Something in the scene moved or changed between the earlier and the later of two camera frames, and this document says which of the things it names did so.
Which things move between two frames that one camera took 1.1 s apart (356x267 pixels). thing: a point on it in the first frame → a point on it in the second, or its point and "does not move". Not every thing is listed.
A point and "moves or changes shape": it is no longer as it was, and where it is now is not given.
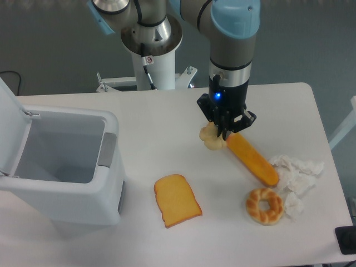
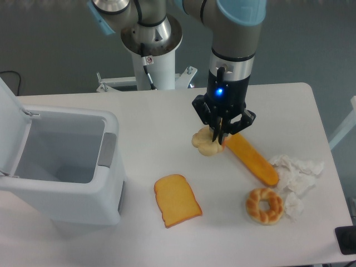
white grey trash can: [67, 161] does not move
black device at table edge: [346, 237] does not move
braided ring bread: [269, 217] does not move
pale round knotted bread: [208, 134] moves or changes shape
